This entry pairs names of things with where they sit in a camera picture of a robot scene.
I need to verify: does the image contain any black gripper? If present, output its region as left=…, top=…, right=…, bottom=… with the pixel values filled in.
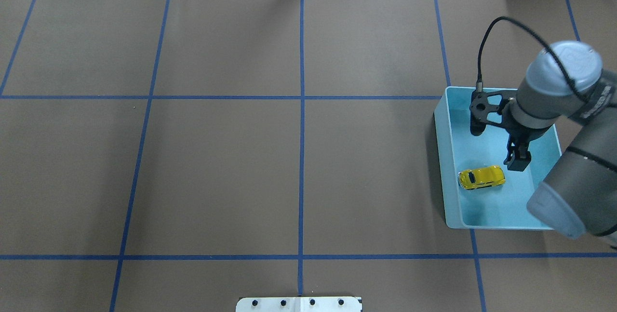
left=469, top=89, right=543, bottom=172

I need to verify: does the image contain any yellow beetle toy car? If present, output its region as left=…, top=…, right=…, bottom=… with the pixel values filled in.
left=458, top=165, right=506, bottom=190

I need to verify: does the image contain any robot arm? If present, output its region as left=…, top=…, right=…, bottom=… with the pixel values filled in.
left=469, top=40, right=616, bottom=250

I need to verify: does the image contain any light blue plastic bin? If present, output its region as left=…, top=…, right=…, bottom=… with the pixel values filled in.
left=434, top=86, right=562, bottom=231

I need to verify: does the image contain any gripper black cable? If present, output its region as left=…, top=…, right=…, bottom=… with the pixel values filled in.
left=476, top=16, right=591, bottom=103

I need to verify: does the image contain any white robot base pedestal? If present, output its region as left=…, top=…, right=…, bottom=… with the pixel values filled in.
left=235, top=296, right=363, bottom=312

